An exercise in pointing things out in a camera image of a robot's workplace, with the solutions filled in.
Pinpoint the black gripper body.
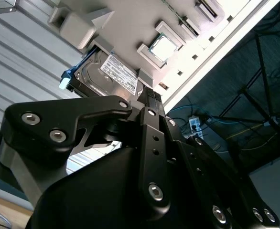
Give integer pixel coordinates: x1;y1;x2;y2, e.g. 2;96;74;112
31;143;217;229

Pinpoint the hard disk with blue carrier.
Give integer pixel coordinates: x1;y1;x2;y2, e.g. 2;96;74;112
58;44;145;103

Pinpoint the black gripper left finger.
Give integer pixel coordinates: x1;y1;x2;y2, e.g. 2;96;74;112
0;88;172;215

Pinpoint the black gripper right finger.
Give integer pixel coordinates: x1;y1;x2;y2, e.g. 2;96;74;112
154;91;280;229

